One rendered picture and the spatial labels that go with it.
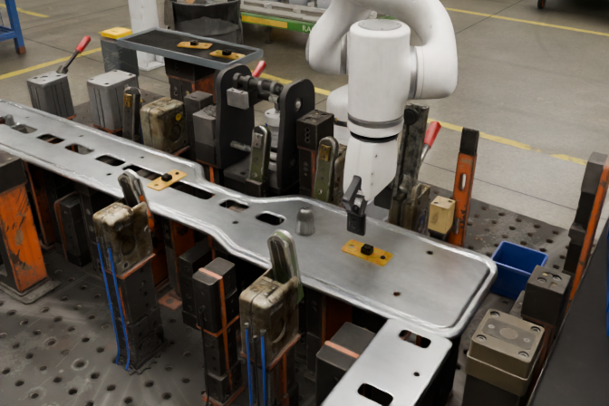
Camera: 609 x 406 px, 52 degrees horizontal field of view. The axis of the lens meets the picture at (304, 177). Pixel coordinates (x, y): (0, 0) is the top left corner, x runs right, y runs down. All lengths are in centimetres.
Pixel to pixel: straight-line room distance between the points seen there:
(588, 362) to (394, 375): 25
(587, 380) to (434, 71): 44
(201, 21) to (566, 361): 343
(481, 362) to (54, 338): 91
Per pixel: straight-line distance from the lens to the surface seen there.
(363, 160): 93
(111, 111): 157
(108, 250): 116
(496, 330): 87
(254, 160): 130
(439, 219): 111
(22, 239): 152
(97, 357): 138
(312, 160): 129
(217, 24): 406
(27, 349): 144
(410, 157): 113
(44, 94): 178
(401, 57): 89
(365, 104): 90
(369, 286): 100
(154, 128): 147
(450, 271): 106
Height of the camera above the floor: 162
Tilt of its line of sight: 29 degrees down
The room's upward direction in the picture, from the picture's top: straight up
